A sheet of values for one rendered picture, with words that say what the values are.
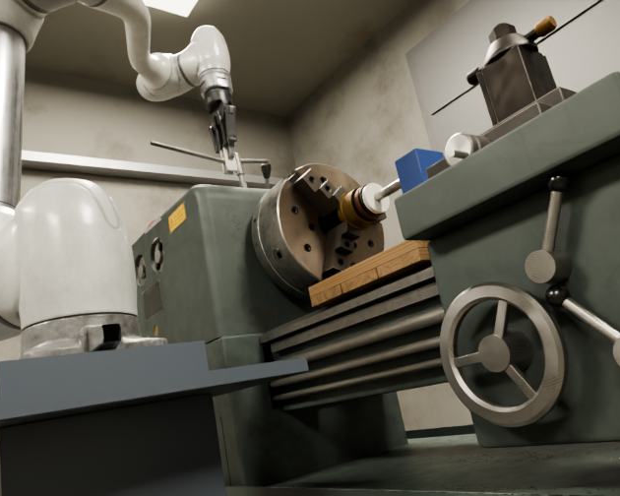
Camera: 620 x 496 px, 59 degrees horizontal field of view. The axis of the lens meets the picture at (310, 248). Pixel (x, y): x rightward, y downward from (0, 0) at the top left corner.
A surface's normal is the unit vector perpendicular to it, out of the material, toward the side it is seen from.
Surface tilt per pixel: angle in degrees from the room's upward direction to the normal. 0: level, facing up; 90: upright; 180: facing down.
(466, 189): 90
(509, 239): 90
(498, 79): 90
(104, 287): 96
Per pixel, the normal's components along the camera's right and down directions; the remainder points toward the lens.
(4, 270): -0.43, -0.14
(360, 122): -0.79, -0.01
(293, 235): 0.55, -0.33
